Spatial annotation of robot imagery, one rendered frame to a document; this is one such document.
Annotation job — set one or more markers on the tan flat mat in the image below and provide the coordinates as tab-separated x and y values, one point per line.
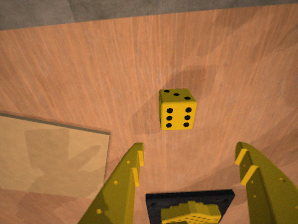
51	158

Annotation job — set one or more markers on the yellow die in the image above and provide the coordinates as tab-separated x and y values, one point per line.
177	108

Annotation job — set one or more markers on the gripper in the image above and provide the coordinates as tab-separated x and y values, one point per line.
272	197

